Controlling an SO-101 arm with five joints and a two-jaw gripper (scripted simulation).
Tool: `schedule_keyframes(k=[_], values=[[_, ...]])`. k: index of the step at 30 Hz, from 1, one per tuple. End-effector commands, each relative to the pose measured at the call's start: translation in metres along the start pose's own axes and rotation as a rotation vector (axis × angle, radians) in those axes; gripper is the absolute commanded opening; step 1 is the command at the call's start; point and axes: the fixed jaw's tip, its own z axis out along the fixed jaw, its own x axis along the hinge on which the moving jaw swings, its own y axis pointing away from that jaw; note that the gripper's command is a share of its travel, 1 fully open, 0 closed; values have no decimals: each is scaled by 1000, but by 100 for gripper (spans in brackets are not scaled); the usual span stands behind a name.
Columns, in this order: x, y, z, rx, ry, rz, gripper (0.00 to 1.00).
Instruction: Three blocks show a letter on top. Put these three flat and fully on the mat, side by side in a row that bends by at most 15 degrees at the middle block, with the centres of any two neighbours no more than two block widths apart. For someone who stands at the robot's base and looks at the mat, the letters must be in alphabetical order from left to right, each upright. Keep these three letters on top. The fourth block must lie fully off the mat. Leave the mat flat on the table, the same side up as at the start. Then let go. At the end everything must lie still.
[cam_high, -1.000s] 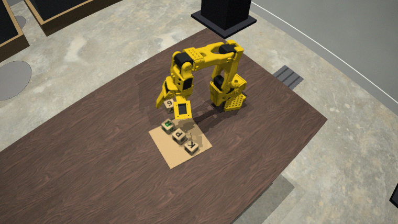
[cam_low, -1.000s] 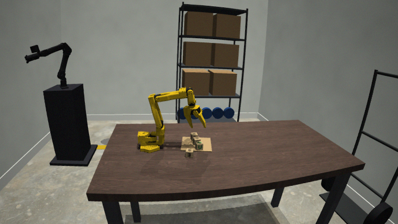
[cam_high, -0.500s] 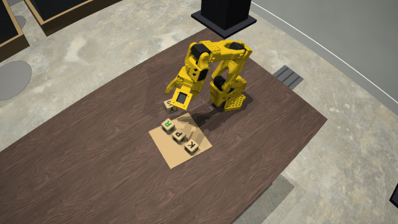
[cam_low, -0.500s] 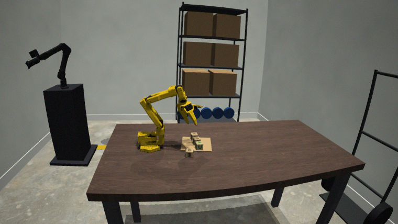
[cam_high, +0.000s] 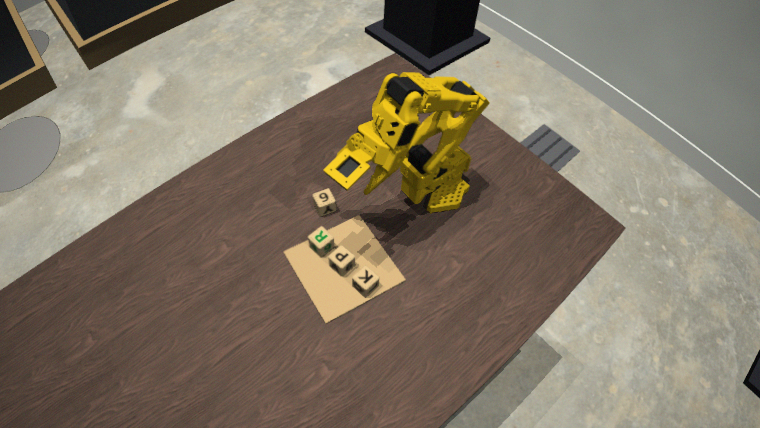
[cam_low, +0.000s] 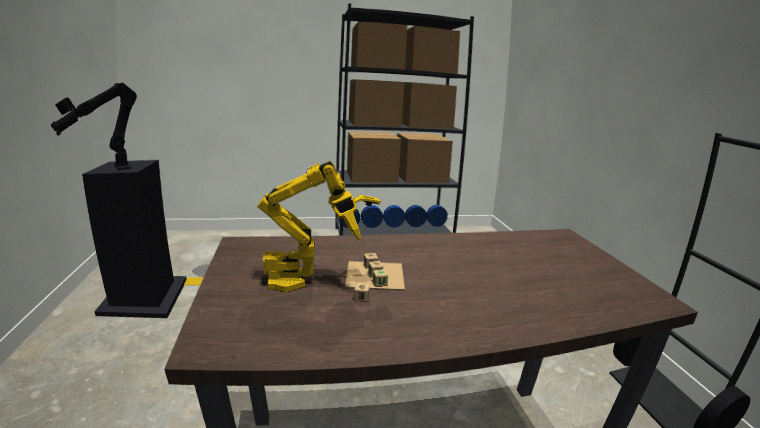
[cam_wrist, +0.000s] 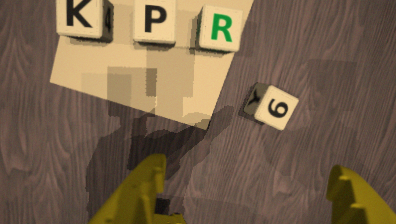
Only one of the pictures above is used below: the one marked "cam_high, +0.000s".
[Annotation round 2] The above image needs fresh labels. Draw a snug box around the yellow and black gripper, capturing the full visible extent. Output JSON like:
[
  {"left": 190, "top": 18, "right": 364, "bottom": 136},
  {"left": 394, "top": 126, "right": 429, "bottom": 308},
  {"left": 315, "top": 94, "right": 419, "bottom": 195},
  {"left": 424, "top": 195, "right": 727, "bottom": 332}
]
[{"left": 323, "top": 120, "right": 409, "bottom": 195}]

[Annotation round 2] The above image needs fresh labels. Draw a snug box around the beige flat mat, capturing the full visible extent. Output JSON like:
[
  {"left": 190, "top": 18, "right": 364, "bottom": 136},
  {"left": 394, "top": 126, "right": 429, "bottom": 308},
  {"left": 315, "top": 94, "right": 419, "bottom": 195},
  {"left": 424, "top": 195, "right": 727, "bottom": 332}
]
[{"left": 284, "top": 215, "right": 406, "bottom": 324}]

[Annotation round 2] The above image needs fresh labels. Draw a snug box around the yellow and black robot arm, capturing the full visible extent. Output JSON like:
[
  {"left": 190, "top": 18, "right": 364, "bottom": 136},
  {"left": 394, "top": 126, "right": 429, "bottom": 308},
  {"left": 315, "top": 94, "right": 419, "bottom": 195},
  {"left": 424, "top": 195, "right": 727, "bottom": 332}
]
[{"left": 372, "top": 72, "right": 490, "bottom": 214}]

